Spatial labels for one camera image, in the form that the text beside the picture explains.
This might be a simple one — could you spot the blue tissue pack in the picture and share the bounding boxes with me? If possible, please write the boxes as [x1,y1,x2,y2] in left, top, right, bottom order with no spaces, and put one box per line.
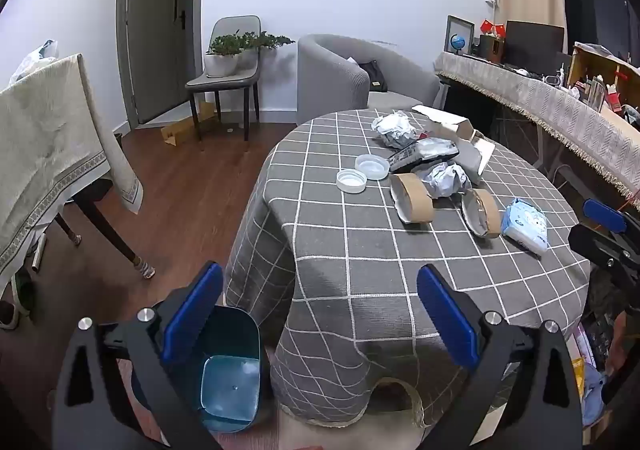
[500,197,549,256]

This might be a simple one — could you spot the potted plant in white pot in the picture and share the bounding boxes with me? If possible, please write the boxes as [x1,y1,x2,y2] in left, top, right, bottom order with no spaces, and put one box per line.
[205,32,246,79]

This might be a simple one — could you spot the picture frame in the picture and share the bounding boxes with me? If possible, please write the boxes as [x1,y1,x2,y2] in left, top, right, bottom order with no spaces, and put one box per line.
[444,15,476,56]

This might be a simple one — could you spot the beige patterned tablecloth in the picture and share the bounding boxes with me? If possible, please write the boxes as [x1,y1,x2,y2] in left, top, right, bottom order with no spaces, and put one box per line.
[0,52,145,291]

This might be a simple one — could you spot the grey armchair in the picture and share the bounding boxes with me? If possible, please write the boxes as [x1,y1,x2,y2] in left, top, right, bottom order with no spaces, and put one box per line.
[296,33,443,127]

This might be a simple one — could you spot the orange printed packet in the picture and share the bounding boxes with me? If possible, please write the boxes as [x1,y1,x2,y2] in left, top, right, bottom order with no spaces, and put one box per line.
[570,357,586,398]

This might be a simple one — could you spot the flat cardboard box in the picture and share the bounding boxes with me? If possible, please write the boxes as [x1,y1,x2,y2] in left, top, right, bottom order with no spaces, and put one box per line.
[160,102,221,147]

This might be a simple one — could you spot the dark wooden table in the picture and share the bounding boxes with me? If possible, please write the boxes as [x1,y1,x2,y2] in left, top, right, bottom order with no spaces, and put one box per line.
[52,177,157,279]

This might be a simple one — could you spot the white plastic lid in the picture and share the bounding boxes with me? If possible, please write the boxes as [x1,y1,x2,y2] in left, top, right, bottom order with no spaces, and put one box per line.
[354,154,390,181]
[336,169,369,194]

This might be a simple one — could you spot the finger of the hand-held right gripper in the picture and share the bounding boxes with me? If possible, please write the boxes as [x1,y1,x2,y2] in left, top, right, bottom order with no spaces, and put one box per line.
[567,198,640,281]

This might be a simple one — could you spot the silver plastic wrapper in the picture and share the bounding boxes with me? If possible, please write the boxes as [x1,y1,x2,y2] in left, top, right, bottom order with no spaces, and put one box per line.
[415,137,461,165]

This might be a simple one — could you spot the plain white cardboard box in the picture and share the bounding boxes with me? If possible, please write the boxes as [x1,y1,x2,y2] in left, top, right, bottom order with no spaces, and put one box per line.
[411,105,475,141]

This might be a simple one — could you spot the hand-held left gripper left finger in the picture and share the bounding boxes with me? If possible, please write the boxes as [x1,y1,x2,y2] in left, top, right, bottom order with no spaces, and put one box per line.
[50,260,226,450]

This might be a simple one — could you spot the brown cardboard tape roll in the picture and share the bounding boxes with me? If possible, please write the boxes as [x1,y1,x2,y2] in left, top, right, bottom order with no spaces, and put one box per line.
[459,187,502,239]
[390,172,436,225]

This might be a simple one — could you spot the grey checked tablecloth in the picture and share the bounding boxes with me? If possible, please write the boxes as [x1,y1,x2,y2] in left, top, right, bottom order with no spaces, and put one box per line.
[222,109,593,428]

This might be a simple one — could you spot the brown wooden box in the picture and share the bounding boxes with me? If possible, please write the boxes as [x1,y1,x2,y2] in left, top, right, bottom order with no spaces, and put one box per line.
[479,34,506,63]

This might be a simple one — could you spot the white box with printed label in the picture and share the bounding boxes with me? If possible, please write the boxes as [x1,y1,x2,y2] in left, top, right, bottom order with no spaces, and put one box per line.
[457,134,497,177]

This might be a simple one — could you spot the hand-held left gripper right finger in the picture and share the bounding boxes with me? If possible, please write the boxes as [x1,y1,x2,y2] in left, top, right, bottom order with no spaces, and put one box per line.
[416,264,586,450]

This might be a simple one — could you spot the beige fringed desk cloth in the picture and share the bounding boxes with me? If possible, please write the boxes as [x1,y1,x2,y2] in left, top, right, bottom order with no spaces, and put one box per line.
[434,51,640,203]

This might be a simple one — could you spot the blue plastic waste bin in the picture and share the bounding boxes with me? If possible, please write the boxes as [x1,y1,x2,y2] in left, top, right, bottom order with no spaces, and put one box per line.
[131,302,263,435]

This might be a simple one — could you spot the open cardboard storage box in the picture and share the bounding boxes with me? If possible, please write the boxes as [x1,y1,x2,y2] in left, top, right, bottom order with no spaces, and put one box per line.
[570,41,640,111]

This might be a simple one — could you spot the black monitor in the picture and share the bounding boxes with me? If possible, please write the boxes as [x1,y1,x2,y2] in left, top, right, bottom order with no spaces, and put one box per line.
[502,20,566,68]

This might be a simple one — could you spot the white plastic bag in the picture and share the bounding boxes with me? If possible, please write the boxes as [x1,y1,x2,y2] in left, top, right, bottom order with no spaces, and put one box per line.
[9,39,60,83]

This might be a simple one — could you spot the potted plant with trailing branches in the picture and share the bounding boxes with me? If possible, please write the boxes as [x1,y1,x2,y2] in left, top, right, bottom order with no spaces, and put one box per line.
[239,30,297,68]

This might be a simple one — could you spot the grey dining chair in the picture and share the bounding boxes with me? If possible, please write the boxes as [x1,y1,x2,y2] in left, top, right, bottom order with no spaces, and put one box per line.
[185,16,263,151]

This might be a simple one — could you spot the grey door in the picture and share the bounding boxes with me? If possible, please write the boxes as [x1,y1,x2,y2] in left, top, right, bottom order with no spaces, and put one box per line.
[117,0,203,126]

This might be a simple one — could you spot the black bag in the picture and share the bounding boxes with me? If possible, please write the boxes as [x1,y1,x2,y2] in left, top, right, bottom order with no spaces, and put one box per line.
[357,60,388,93]

